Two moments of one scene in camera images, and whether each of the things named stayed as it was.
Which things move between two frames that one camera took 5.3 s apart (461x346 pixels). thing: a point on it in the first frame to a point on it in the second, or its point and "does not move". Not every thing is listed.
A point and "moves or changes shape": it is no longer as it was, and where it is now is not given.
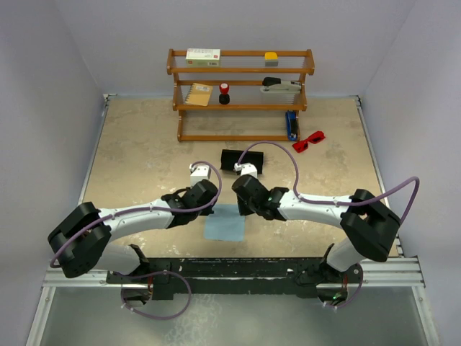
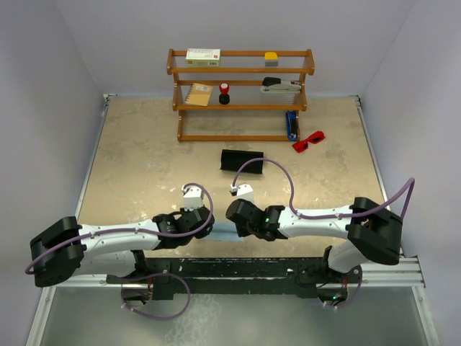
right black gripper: (243, 210) to (242, 231)
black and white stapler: (275, 86) does not move
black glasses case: (230, 158) does not move
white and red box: (203, 58) does not move
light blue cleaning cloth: (225, 224) moves or changes shape
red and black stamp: (224, 96) does not move
